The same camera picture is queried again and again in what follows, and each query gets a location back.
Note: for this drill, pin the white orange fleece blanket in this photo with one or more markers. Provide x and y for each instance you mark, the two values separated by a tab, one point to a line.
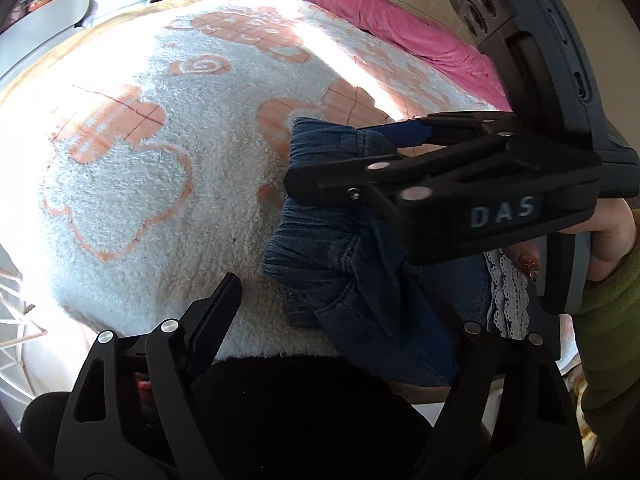
133	155

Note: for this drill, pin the pink duvet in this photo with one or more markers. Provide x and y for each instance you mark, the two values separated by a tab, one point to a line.
426	39

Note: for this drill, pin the green sleeve forearm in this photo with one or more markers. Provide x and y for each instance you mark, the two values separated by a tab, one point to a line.
607	332

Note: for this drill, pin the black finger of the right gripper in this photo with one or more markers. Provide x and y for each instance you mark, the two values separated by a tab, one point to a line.
446	129
437	218

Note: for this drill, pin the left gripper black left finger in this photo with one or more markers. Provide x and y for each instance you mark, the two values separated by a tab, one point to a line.
130	413

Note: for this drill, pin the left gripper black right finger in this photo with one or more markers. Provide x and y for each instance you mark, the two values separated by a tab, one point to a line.
508	414

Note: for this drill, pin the person right hand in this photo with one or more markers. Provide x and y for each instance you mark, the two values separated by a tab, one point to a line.
613	232

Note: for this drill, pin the white curved footboard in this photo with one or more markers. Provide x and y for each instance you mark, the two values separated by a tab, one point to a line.
26	35

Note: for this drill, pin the blue denim pants lace hem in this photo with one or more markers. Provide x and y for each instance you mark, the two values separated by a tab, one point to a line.
346	272

